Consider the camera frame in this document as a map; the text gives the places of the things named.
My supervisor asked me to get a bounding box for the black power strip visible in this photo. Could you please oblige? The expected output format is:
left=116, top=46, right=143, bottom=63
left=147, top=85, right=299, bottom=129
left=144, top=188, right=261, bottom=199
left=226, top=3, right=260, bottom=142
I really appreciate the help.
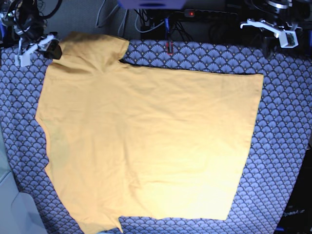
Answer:
left=183, top=9, right=238, bottom=20

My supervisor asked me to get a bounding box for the white plastic bin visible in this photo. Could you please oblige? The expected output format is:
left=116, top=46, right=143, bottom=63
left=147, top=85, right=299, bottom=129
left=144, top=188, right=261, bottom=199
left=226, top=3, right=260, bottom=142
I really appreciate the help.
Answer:
left=0, top=137, right=47, bottom=234

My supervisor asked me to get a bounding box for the red black clip marker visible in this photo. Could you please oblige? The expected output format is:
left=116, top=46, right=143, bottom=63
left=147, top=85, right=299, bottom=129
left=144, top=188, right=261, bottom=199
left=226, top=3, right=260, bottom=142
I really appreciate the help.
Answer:
left=166, top=41, right=174, bottom=55

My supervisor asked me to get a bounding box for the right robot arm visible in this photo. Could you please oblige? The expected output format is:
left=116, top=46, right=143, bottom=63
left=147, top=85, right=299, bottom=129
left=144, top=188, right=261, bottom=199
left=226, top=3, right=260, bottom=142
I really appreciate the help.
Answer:
left=0, top=0, right=62, bottom=67

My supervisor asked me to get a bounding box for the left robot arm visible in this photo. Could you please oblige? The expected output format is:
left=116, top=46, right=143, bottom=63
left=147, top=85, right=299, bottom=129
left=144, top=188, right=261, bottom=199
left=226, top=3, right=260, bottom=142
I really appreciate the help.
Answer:
left=240, top=0, right=312, bottom=58

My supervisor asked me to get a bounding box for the yellow T-shirt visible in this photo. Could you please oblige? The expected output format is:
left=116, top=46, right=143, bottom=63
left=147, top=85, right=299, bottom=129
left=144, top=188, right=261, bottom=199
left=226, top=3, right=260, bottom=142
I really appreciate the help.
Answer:
left=35, top=32, right=264, bottom=234

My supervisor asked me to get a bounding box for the black OpenArm box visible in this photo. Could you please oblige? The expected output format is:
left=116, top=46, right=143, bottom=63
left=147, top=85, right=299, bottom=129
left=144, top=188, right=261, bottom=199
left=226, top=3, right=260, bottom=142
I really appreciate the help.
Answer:
left=274, top=148, right=312, bottom=234

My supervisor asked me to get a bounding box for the blue box at top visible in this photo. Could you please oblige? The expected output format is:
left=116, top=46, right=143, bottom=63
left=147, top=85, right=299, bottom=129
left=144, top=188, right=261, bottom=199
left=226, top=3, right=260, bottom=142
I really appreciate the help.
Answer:
left=118, top=0, right=186, bottom=10

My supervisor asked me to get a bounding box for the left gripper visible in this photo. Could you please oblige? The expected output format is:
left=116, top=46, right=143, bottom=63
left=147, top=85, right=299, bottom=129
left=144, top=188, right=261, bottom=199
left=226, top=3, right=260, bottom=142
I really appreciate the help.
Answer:
left=240, top=19, right=299, bottom=58

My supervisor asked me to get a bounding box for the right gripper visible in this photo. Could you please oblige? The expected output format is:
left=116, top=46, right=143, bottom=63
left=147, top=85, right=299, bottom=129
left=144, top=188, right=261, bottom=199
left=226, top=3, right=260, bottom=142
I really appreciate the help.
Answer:
left=15, top=34, right=62, bottom=67

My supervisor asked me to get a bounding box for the white cable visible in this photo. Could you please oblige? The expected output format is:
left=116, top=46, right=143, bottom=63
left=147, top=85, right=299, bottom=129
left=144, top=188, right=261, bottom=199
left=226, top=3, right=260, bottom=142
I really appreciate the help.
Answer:
left=135, top=9, right=166, bottom=34

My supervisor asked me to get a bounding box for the blue cable plug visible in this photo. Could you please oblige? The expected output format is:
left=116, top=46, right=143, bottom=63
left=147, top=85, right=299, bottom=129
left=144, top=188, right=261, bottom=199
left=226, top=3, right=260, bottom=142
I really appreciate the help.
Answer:
left=164, top=18, right=170, bottom=34

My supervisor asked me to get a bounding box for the blue patterned table cloth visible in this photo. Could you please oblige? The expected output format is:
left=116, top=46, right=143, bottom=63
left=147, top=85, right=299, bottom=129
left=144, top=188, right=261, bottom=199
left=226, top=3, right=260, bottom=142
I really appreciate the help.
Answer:
left=0, top=40, right=312, bottom=234

